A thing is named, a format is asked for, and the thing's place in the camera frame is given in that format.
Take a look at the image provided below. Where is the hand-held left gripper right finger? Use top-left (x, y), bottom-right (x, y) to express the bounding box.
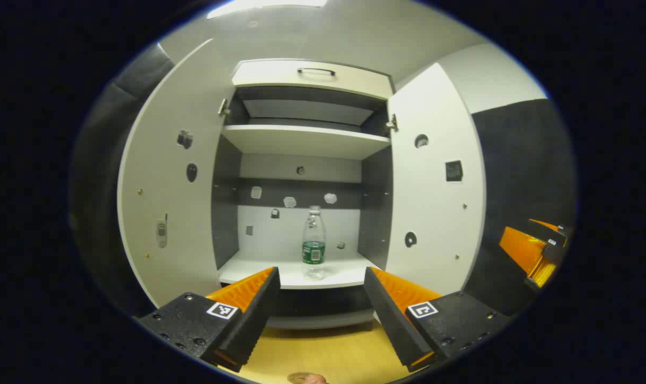
top-left (363, 266), bottom-right (515, 373)

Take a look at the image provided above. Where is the white cabinet drawer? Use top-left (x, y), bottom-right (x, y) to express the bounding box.
top-left (231, 59), bottom-right (394, 100)

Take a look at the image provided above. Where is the white cabinet shelf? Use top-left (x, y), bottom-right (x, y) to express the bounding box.
top-left (221, 124), bottom-right (392, 161)

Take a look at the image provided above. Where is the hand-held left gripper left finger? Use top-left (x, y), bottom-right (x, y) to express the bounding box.
top-left (133, 266), bottom-right (282, 373)

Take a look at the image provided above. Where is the clear plastic bottle green label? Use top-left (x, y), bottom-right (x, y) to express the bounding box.
top-left (301, 205), bottom-right (327, 281)

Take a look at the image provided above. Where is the black backdrop cloth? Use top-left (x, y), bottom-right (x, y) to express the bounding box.
top-left (69, 43), bottom-right (577, 318)

